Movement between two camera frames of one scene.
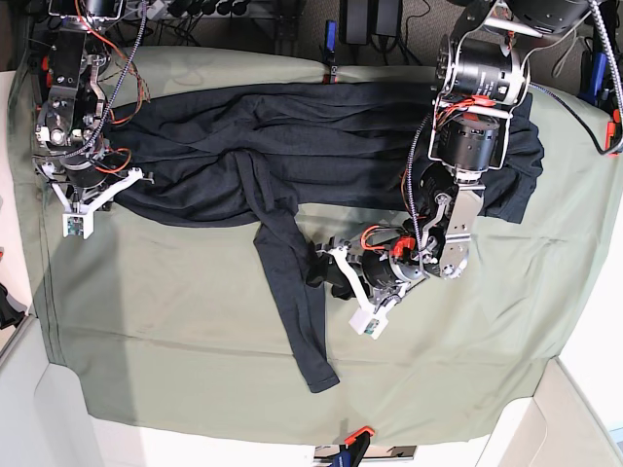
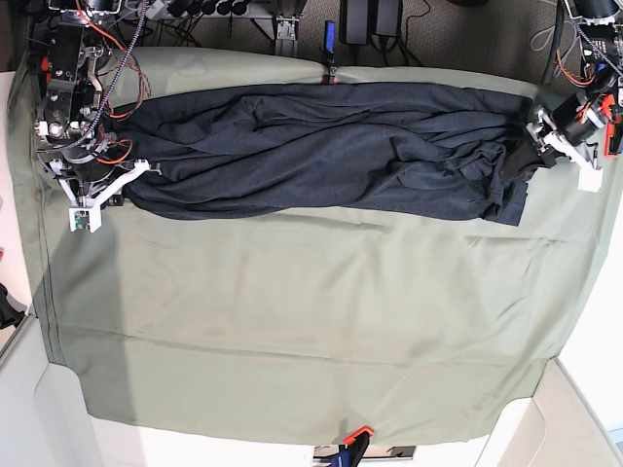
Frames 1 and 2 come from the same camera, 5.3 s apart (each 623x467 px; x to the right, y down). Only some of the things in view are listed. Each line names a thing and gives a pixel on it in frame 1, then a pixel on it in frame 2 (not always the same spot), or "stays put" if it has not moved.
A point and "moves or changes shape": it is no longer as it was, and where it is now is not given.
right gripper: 382,262 -> 567,130
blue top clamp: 330,50 stays put
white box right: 555,427 stays put
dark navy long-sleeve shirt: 263,152 moves or changes shape
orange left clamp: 45,61 stays put
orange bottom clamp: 357,444 stays put
